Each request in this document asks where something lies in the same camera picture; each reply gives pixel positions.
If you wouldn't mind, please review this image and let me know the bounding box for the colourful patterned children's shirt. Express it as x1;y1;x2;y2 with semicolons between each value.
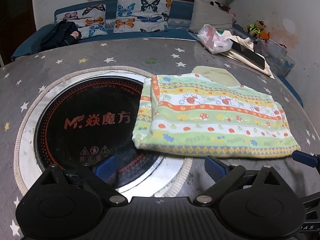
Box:
132;73;300;158

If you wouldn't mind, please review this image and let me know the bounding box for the blue sofa bench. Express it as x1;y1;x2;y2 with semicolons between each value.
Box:
11;0;304;108

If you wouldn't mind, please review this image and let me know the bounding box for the clear plastic storage box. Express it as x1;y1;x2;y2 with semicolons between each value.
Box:
254;39;296;77

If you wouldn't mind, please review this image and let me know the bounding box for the pink plush toy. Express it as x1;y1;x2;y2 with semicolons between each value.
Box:
231;13;237;24

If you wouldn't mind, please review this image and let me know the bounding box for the right butterfly cushion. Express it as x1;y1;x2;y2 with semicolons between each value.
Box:
113;0;173;34

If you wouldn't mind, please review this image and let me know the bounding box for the panda plush toy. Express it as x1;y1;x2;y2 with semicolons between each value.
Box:
210;0;230;12

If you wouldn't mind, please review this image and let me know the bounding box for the grey pillow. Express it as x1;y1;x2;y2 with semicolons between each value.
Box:
189;0;233;33

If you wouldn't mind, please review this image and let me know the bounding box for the pink white plastic bag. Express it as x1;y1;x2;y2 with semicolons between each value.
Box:
197;24;233;54

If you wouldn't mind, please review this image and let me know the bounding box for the dark backpack on sofa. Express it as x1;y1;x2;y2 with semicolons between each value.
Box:
40;20;82;51

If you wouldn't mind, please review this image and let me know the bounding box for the black smartphone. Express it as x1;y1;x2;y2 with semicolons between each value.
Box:
231;41;265;70

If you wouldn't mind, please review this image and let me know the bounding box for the cream folded cloth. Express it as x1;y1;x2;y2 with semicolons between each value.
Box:
221;30;274;79

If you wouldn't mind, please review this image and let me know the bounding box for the butterfly cushion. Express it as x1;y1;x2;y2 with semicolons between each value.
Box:
54;4;107;39
113;0;173;34

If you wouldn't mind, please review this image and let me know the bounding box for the black induction cooktop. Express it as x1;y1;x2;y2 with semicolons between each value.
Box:
14;66;192;198

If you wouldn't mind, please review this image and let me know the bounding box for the grey star tablecloth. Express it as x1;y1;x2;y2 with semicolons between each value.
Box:
1;38;319;239

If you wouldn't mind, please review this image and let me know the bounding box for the left butterfly cushion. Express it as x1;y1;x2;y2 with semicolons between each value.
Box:
54;4;107;39

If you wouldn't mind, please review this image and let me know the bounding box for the teddy bear in yellow vest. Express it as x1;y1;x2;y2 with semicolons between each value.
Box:
243;20;266;37

